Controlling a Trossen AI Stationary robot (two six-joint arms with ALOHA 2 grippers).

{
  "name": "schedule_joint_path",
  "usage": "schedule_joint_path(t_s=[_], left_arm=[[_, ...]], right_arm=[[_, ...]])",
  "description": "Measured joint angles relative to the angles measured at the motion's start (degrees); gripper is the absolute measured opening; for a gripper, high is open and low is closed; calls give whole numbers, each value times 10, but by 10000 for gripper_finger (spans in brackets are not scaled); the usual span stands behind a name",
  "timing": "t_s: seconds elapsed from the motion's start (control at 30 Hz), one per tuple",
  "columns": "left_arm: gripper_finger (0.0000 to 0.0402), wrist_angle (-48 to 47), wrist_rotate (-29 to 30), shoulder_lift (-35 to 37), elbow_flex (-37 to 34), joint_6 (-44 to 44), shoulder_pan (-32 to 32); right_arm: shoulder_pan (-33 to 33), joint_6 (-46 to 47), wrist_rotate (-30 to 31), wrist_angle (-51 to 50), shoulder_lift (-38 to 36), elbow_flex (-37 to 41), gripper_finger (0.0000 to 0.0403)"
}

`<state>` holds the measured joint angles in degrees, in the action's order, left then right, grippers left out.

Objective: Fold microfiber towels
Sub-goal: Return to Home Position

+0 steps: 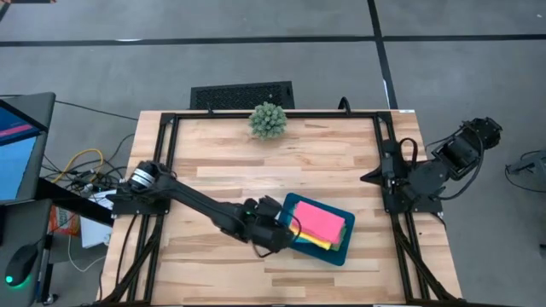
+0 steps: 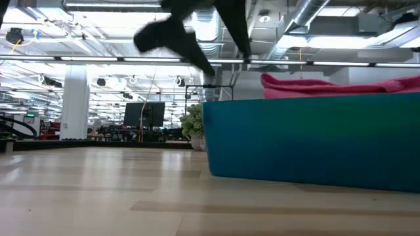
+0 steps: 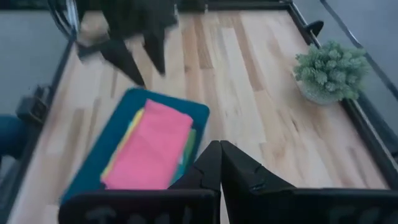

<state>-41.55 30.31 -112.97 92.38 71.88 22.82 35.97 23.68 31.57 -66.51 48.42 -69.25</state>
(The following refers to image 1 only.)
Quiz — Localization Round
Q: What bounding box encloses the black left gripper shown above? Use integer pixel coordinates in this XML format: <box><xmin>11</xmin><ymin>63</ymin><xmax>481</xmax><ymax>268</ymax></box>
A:
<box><xmin>243</xmin><ymin>194</ymin><xmax>296</xmax><ymax>254</ymax></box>

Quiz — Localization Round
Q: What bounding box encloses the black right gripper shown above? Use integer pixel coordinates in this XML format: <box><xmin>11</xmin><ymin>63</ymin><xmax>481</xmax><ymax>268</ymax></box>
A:
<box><xmin>360</xmin><ymin>160</ymin><xmax>421</xmax><ymax>194</ymax></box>

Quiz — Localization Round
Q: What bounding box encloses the yellow microfiber towel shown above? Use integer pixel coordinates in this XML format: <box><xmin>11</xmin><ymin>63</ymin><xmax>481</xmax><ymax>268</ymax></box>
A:
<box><xmin>289</xmin><ymin>224</ymin><xmax>333</xmax><ymax>252</ymax></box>

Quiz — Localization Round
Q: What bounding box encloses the pink microfiber towel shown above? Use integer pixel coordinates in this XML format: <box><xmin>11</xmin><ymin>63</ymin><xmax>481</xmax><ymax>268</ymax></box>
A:
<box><xmin>290</xmin><ymin>200</ymin><xmax>347</xmax><ymax>246</ymax></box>

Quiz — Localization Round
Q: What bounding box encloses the teal plastic bin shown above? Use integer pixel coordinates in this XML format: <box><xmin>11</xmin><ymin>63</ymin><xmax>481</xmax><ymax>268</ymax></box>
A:
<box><xmin>278</xmin><ymin>192</ymin><xmax>357</xmax><ymax>268</ymax></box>

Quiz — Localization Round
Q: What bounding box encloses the green microfiber towel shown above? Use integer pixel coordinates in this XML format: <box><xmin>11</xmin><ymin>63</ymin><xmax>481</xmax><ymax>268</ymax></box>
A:
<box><xmin>328</xmin><ymin>225</ymin><xmax>348</xmax><ymax>252</ymax></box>

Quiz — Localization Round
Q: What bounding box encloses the artificial green potted plant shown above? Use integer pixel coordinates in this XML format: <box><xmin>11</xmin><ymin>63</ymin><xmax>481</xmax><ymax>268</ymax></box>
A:
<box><xmin>248</xmin><ymin>101</ymin><xmax>288</xmax><ymax>139</ymax></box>

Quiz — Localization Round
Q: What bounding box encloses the black perforated floor grille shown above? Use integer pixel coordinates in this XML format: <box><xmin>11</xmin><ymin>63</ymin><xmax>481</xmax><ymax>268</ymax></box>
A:
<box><xmin>189</xmin><ymin>80</ymin><xmax>295</xmax><ymax>111</ymax></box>

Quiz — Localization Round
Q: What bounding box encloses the black floor stand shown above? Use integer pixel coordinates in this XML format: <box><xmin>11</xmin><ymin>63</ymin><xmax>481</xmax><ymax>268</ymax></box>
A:
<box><xmin>505</xmin><ymin>148</ymin><xmax>546</xmax><ymax>182</ymax></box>

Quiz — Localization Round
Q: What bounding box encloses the white paper sheet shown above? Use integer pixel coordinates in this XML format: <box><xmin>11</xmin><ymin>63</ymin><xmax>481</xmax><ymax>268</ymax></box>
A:
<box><xmin>79</xmin><ymin>189</ymin><xmax>116</xmax><ymax>249</ymax></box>

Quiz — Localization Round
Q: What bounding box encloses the orange bag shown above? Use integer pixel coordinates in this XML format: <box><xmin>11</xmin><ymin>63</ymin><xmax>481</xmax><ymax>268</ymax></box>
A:
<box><xmin>49</xmin><ymin>206</ymin><xmax>82</xmax><ymax>238</ymax></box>

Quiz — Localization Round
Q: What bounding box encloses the black computer mouse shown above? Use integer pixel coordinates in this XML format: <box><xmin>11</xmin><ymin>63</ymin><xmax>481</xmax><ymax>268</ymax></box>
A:
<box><xmin>3</xmin><ymin>244</ymin><xmax>38</xmax><ymax>289</ymax></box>

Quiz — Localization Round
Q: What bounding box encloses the gray side desk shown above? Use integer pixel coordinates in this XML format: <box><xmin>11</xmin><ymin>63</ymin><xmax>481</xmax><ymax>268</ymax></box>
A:
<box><xmin>0</xmin><ymin>198</ymin><xmax>55</xmax><ymax>307</ymax></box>

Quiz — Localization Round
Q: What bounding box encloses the blue-lit computer screen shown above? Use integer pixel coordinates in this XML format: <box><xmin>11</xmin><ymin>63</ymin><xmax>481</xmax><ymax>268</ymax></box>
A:
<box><xmin>0</xmin><ymin>91</ymin><xmax>56</xmax><ymax>206</ymax></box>

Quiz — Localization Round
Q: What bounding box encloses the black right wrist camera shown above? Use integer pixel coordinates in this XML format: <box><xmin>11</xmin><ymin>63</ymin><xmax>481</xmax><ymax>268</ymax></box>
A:
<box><xmin>380</xmin><ymin>139</ymin><xmax>401</xmax><ymax>168</ymax></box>

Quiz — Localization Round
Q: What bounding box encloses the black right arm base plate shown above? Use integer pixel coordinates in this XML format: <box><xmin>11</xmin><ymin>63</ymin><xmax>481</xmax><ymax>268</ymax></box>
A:
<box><xmin>380</xmin><ymin>178</ymin><xmax>444</xmax><ymax>214</ymax></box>

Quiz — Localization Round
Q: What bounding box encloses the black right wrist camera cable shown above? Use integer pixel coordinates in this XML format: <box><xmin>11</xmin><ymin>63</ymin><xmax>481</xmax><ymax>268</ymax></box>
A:
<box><xmin>425</xmin><ymin>125</ymin><xmax>486</xmax><ymax>201</ymax></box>

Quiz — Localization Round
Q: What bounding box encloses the black metal table frame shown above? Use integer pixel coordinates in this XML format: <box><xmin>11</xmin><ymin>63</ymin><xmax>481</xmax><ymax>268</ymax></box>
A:
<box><xmin>100</xmin><ymin>110</ymin><xmax>464</xmax><ymax>306</ymax></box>

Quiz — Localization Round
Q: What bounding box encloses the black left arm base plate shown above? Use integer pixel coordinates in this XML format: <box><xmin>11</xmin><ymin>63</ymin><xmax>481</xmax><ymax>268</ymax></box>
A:
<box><xmin>111</xmin><ymin>187</ymin><xmax>172</xmax><ymax>217</ymax></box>

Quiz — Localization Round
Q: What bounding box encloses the yellow cable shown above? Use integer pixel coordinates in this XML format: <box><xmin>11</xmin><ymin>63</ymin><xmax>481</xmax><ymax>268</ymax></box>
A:
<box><xmin>53</xmin><ymin>148</ymin><xmax>105</xmax><ymax>184</ymax></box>

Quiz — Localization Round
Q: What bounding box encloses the black floor cable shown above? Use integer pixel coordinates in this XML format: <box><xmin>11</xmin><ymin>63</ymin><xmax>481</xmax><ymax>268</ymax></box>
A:
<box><xmin>54</xmin><ymin>100</ymin><xmax>140</xmax><ymax>122</ymax></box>

